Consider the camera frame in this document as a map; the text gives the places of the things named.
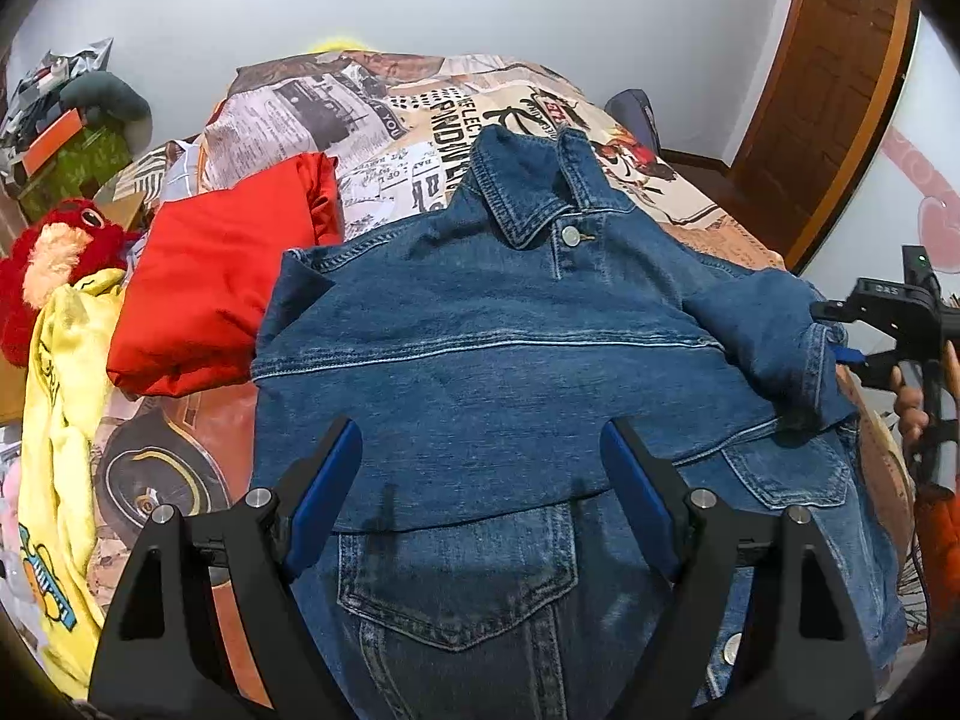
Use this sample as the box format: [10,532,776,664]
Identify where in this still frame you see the grey neck pillow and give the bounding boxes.
[60,71,153,151]

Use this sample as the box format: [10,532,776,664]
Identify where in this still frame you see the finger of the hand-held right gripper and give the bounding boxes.
[811,298,863,325]
[831,345,912,392]

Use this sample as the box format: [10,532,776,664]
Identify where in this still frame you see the person's right hand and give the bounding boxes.
[891,341,960,466]

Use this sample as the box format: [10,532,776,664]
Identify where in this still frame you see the blue denim jacket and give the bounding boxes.
[250,124,905,720]

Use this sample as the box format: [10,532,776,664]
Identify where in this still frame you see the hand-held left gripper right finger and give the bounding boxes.
[600,417,878,720]

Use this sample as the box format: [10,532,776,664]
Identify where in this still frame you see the pile of clutter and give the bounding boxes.
[0,36,115,166]

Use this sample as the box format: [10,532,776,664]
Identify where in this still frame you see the red plush toy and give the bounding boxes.
[0,197,140,368]

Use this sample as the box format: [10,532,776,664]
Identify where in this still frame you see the green patterned box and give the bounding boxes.
[16,124,134,222]

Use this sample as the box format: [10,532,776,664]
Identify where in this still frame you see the wooden door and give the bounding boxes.
[724,0,920,271]

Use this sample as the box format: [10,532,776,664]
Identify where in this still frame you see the yellow fleece blanket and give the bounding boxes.
[16,268,128,702]

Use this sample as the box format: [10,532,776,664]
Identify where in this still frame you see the yellow fuzzy cushion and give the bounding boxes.
[311,34,376,59]

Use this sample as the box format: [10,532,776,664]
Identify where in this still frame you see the brown cardboard pieces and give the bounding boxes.
[90,165,162,235]

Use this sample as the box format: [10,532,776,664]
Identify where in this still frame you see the white wardrobe sliding door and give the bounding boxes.
[795,15,960,316]

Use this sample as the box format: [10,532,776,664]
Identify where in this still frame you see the white plaid cloth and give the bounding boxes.
[161,139,218,203]

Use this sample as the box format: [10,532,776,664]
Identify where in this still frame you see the orange box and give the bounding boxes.
[21,106,82,173]

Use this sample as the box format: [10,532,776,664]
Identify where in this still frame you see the newspaper print bedspread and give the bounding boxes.
[90,51,931,720]

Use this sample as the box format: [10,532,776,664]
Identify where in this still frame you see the red folded garment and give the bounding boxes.
[106,151,346,398]

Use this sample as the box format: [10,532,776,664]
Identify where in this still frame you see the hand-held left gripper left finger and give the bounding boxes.
[88,417,365,720]

